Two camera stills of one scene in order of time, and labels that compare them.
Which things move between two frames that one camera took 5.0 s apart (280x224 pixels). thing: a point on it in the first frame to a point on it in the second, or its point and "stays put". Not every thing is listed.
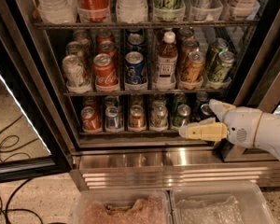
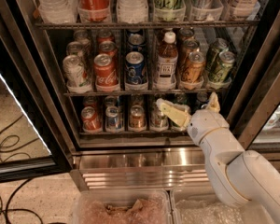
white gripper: [241, 126] to [206, 124]
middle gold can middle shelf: [189, 46] stays put
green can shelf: [215, 48] stays put
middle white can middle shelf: [74, 48] stays put
